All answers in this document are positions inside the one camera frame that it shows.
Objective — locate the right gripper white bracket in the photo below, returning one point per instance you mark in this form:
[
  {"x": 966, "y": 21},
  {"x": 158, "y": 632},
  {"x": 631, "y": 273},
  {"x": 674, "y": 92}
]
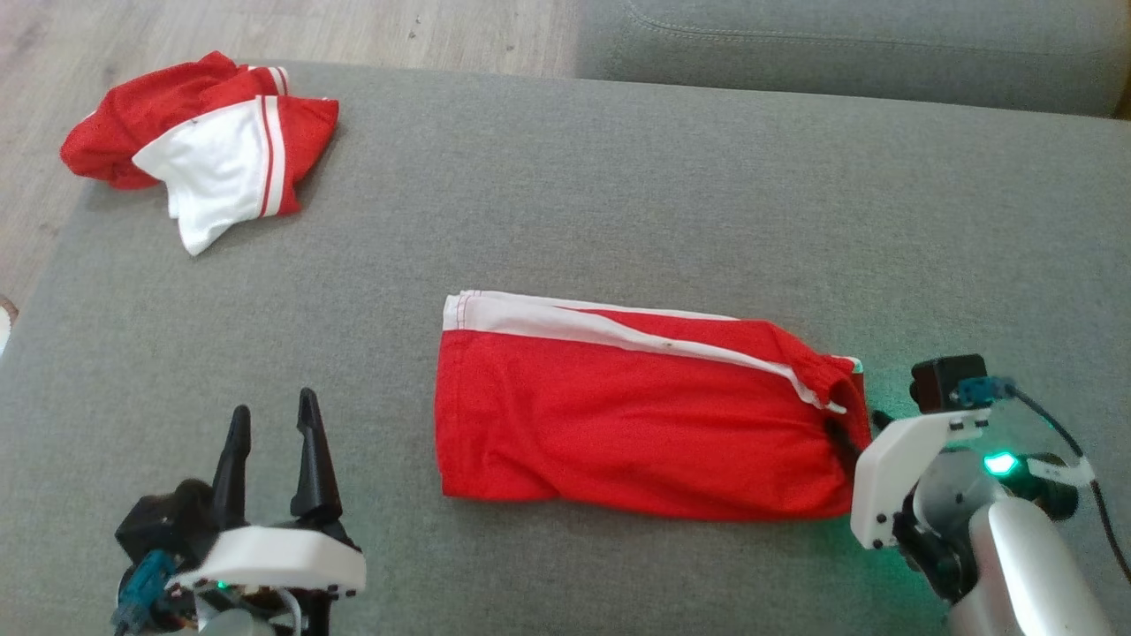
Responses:
[{"x": 892, "y": 477}]

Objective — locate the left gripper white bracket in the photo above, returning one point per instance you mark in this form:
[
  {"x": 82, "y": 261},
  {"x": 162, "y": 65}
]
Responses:
[{"x": 265, "y": 556}]

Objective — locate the red shorts with white stripe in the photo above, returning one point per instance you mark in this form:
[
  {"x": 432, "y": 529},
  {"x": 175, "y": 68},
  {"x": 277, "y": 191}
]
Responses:
[{"x": 618, "y": 415}]

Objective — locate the red and white jersey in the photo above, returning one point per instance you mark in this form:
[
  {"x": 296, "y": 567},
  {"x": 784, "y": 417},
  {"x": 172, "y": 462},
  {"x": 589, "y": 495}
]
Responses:
[{"x": 132, "y": 115}]

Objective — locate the round white brown-rimmed object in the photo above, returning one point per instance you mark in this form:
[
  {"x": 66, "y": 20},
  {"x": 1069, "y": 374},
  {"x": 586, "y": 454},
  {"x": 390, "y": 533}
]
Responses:
[{"x": 7, "y": 322}]

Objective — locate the grey fabric sofa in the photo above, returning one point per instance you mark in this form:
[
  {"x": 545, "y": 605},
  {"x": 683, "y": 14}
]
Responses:
[{"x": 574, "y": 203}]

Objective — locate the yellow upholstered seat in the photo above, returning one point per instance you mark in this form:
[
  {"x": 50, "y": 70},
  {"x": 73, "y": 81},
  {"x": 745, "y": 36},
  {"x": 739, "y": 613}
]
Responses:
[{"x": 1124, "y": 104}]

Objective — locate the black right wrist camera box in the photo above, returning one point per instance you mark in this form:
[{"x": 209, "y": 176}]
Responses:
[{"x": 945, "y": 382}]

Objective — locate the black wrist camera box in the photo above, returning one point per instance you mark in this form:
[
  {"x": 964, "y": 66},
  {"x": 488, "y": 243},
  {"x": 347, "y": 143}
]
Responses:
[
  {"x": 945, "y": 382},
  {"x": 146, "y": 530}
]

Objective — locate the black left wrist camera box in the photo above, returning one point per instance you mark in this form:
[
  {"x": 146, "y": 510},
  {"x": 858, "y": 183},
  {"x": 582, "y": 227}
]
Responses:
[{"x": 146, "y": 530}]

